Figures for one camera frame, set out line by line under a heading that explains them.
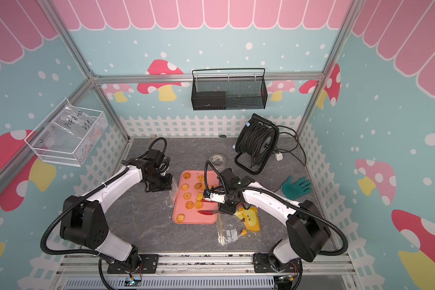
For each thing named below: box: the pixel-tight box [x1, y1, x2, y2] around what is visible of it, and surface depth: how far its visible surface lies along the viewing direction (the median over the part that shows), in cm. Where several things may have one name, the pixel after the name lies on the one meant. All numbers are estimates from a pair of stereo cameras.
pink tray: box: [172, 170, 220, 225], surface depth 93 cm
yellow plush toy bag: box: [235, 206, 261, 237], surface depth 85 cm
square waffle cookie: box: [195, 192, 204, 202], surface depth 96 cm
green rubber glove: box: [280, 175, 313, 200], surface depth 99 cm
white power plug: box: [274, 152, 284, 162], surface depth 109 cm
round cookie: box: [176, 213, 186, 223], surface depth 88 cm
